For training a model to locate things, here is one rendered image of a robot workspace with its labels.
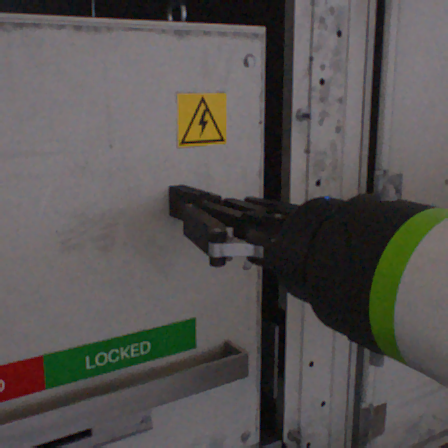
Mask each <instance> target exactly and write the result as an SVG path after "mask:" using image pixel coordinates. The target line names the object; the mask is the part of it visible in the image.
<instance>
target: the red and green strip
mask: <svg viewBox="0 0 448 448"><path fill-rule="evenodd" d="M194 349H197V342H196V318H193V319H189V320H185V321H181V322H177V323H169V324H165V325H161V326H157V327H153V328H150V329H146V330H142V331H138V332H134V333H130V334H126V335H123V336H118V337H114V338H110V339H106V340H102V341H98V342H95V343H91V344H87V345H83V346H79V347H75V348H71V349H68V350H60V351H56V352H51V353H47V354H43V355H40V356H36V357H32V358H28V359H24V360H20V361H16V362H13V363H9V364H5V365H1V366H0V403H3V402H7V401H10V400H14V399H16V398H20V397H24V396H27V395H31V394H34V393H38V392H42V391H44V390H48V389H51V388H55V387H59V386H62V385H66V384H69V383H72V382H76V381H79V380H83V379H86V378H94V377H97V376H100V375H103V374H107V373H111V372H114V371H118V370H121V369H125V368H128V367H131V366H135V365H138V364H142V363H146V362H149V361H153V360H155V359H159V358H163V357H166V356H170V355H173V354H177V353H181V352H183V351H190V350H194Z"/></svg>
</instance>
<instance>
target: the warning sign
mask: <svg viewBox="0 0 448 448"><path fill-rule="evenodd" d="M178 134H179V148H181V147H194V146H208V145H221V144H227V93H215V94H178Z"/></svg>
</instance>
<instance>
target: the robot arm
mask: <svg viewBox="0 0 448 448"><path fill-rule="evenodd" d="M394 192H395V189H393V184H390V183H384V184H383V185H382V189H380V194H374V193H365V194H360V195H356V196H354V197H352V198H350V199H349V200H347V201H346V200H342V199H337V198H333V197H328V196H323V197H316V198H313V199H310V200H308V201H306V202H304V203H303V204H301V205H295V204H291V203H285V202H279V201H273V200H268V199H263V198H257V197H254V196H247V197H245V198H244V201H241V200H238V199H235V198H233V197H227V198H225V199H223V200H222V196H220V195H217V194H214V193H210V192H208V191H205V190H201V189H198V188H194V187H191V186H188V185H184V184H180V185H170V186H169V215H170V216H172V217H174V218H177V219H179V220H181V221H183V236H184V237H186V238H188V239H189V240H190V241H191V242H193V243H194V244H195V245H196V246H197V247H198V248H200V249H201V250H202V251H203V252H204V253H205V254H207V255H208V256H209V257H210V267H224V266H226V261H227V262H231V261H233V256H246V259H247V261H248V262H249V263H251V264H253V265H256V266H260V267H267V268H269V269H272V270H273V271H274V273H275V274H276V276H277V277H278V279H279V281H280V282H281V284H282V286H283V287H284V289H285V290H286V291H287V292H288V293H289V294H290V295H293V296H294V297H295V298H297V299H299V300H302V301H304V302H306V303H308V304H310V305H311V308H312V310H313V312H314V313H315V315H316V317H317V318H318V319H319V320H320V322H321V323H323V324H324V325H325V326H327V327H329V328H331V329H332V330H335V331H337V332H339V333H341V334H343V335H345V336H347V337H348V340H350V341H351V342H353V343H355V344H357V345H359V346H361V347H363V348H365V349H367V350H369V351H370V354H369V355H370V358H369V364H370V365H371V366H374V367H382V366H383V365H384V356H385V355H386V356H388V357H390V358H392V359H394V360H396V361H398V362H400V363H402V364H404V365H406V366H407V367H409V368H411V369H413V370H415V371H417V372H419V373H421V374H423V375H425V376H427V377H430V378H432V379H433V380H435V381H436V382H438V383H440V384H441V385H443V386H445V387H446V388H448V209H443V208H439V207H434V206H430V205H425V204H421V203H416V202H411V201H407V200H403V199H398V198H397V196H396V195H394Z"/></svg>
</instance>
